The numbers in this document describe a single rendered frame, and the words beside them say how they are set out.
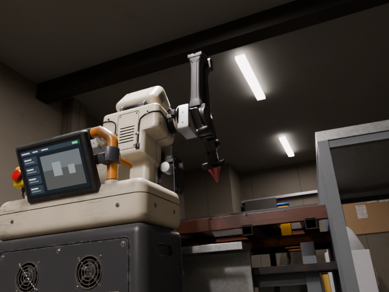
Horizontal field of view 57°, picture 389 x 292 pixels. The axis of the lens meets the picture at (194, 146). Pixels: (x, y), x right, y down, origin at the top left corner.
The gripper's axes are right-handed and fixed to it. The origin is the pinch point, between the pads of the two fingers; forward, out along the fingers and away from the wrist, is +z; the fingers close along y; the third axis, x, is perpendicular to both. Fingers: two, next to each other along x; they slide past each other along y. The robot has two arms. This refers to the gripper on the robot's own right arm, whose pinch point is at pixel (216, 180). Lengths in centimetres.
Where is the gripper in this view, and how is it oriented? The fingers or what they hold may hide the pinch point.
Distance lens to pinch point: 176.2
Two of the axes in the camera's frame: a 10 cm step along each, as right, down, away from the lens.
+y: -9.1, 1.9, 3.6
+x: -3.5, 1.0, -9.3
